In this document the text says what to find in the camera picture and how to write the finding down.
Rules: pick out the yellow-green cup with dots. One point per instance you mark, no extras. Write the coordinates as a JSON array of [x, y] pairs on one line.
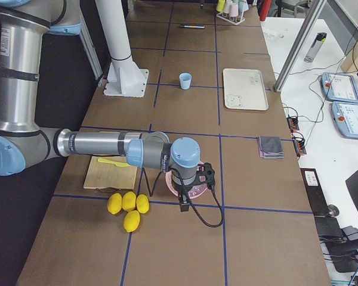
[[220, 5]]

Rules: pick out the steel muddler black tip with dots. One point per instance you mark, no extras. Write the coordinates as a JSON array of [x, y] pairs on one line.
[[192, 26]]

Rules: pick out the yellow lemon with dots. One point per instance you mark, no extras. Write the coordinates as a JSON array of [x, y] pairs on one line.
[[114, 203], [129, 201], [132, 221], [142, 204]]

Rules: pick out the wooden cutting board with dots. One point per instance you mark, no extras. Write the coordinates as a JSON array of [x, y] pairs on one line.
[[112, 146]]

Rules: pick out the light blue cup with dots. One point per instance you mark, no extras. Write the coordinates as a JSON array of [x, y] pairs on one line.
[[185, 80]]

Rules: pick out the pink bowl of ice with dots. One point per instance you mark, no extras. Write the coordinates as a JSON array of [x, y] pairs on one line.
[[188, 176]]

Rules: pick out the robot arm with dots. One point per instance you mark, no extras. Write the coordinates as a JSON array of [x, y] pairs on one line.
[[66, 99]]

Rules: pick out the pink cup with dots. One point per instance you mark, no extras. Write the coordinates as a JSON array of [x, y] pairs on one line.
[[234, 9]]

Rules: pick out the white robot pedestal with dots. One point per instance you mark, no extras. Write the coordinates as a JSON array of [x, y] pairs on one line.
[[124, 78]]

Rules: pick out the grey folded cloth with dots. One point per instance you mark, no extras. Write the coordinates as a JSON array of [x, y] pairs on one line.
[[270, 147]]

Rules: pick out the teach pendant tablet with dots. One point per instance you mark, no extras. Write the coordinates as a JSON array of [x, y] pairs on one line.
[[345, 115], [339, 87]]

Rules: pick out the metal cup rack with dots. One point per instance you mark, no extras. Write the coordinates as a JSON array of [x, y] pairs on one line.
[[236, 20]]

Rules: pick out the yellow plastic knife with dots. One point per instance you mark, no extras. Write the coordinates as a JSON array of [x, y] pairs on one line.
[[115, 163]]

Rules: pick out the aluminium frame post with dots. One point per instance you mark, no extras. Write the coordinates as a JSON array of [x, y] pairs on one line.
[[299, 41]]

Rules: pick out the clear water bottle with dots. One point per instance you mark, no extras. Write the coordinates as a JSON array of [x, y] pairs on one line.
[[315, 47]]

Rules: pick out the cream bear tray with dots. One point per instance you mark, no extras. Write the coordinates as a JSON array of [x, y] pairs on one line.
[[244, 90]]

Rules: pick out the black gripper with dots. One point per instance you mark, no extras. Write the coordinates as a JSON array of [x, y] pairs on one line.
[[182, 189]]

